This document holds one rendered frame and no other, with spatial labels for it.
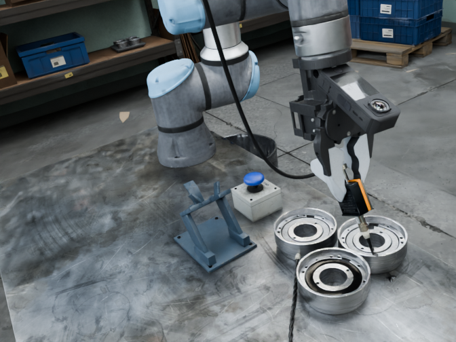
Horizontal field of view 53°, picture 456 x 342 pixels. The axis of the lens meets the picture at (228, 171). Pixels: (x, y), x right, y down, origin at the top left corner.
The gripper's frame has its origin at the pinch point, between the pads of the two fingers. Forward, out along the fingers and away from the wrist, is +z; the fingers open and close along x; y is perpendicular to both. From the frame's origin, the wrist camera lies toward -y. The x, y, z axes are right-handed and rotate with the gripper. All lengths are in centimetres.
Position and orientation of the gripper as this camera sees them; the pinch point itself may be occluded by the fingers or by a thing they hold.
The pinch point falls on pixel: (351, 191)
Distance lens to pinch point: 69.7
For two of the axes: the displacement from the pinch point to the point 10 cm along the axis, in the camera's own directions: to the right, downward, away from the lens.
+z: 2.1, 9.1, 3.5
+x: -8.6, 3.4, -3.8
